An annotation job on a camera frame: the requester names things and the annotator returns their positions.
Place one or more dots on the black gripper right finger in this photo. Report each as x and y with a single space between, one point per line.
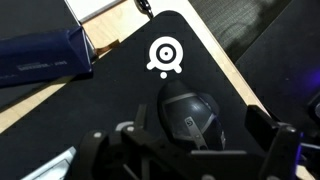
281 143

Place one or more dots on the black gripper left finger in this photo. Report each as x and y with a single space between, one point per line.
103 156

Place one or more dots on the black computer mouse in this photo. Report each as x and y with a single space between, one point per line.
190 118

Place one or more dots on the dark blue box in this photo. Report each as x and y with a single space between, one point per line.
44 56

